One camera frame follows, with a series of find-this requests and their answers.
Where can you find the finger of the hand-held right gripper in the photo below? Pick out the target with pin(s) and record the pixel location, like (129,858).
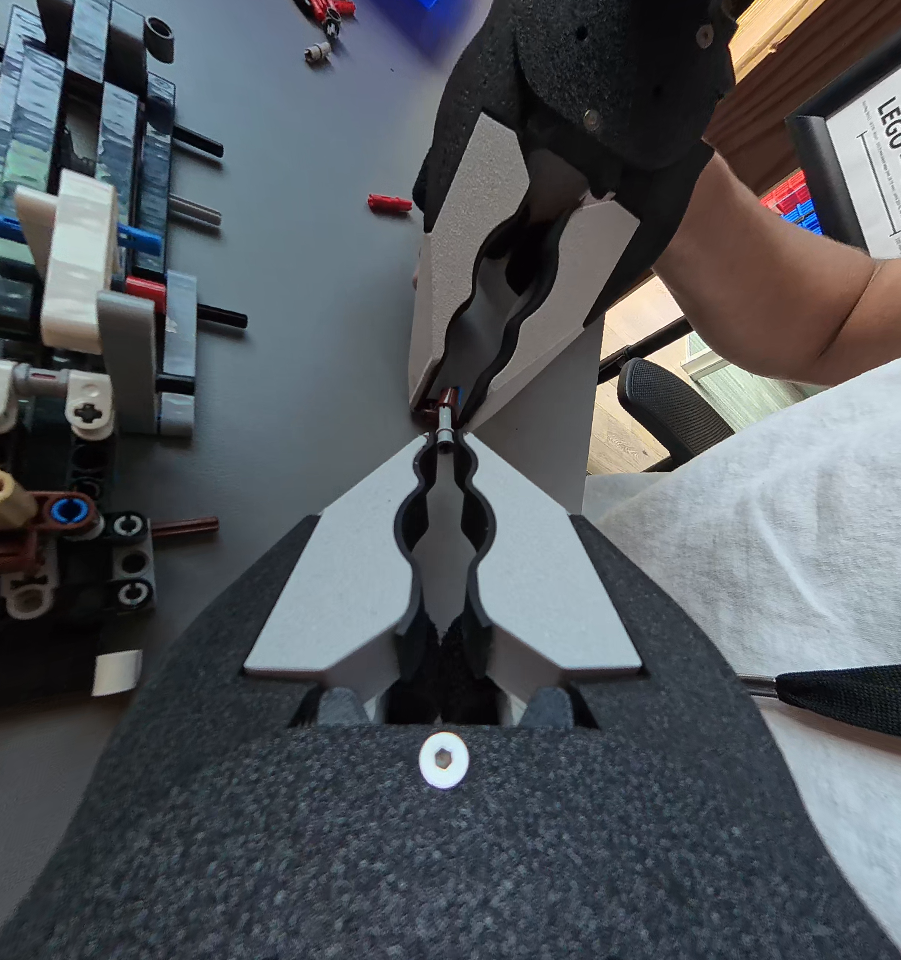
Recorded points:
(578,270)
(462,217)

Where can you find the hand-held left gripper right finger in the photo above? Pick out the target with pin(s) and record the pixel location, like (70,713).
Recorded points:
(555,592)

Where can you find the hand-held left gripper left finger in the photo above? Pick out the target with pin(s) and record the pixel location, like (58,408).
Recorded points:
(330,592)

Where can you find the brown lego connector with blue pin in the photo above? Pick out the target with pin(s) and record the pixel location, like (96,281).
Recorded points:
(444,396)

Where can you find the light grey lego axle pin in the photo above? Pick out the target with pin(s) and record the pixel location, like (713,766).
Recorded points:
(445,433)

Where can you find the person's right forearm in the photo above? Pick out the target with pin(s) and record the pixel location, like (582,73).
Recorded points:
(795,300)

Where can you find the red lego pin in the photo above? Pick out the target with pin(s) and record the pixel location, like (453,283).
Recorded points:
(389,203)
(343,7)
(314,7)

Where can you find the black and white lego pin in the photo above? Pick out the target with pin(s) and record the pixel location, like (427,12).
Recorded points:
(333,26)

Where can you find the black metal bar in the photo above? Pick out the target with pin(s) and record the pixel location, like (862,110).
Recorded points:
(645,345)

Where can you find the wooden shelf board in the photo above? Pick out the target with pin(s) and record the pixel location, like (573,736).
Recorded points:
(765,105)

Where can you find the black mesh office chair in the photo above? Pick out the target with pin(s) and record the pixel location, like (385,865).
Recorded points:
(668,412)

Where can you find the red storage bin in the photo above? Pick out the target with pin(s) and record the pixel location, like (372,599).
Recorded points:
(784,196)

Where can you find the blue storage bin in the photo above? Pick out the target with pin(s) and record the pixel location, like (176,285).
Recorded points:
(804,219)

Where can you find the white shirt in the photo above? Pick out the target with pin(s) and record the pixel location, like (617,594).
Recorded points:
(795,562)

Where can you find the black framed instruction sign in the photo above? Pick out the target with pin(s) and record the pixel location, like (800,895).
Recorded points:
(885,172)

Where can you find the partly built lego vehicle frame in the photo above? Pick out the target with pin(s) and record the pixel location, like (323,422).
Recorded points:
(68,247)

